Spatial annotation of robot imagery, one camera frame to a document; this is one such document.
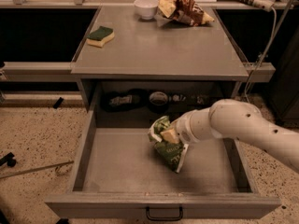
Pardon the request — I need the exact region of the green yellow sponge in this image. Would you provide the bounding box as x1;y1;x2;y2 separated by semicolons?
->
87;26;115;48

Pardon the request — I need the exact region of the small black block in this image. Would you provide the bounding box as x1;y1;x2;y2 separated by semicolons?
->
53;97;64;109

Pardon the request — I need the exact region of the brown yellow chip bag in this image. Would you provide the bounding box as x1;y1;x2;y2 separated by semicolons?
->
158;0;214;27

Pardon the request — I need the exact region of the white cable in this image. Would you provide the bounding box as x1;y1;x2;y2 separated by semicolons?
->
242;7;278;105

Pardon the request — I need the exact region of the black bundle under cabinet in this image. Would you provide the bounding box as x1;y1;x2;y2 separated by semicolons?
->
100;89;148;112

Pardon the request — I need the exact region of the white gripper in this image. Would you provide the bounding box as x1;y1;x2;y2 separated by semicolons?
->
160;111;198;144

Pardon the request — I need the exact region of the green jalapeno chip bag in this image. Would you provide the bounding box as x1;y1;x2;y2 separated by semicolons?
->
148;116;189;174

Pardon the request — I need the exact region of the black drawer handle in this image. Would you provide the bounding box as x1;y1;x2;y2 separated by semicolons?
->
146;207;184;221

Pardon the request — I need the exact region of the black caster foot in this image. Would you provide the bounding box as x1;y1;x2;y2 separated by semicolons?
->
0;152;16;167

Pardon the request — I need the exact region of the white ceramic bowl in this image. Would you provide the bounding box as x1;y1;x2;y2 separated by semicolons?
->
134;0;159;20

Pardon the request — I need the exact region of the open grey top drawer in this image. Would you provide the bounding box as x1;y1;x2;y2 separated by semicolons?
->
45;111;280;219

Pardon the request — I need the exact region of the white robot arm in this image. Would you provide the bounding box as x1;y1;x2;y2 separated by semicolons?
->
161;99;299;173

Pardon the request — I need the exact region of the dark round tape roll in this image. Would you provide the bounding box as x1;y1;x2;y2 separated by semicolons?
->
149;91;168;113

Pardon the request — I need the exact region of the thin metal rod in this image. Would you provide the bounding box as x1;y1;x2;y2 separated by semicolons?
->
0;161;74;179

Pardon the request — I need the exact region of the grey cabinet with top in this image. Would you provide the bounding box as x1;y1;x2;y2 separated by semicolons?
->
72;4;248;106

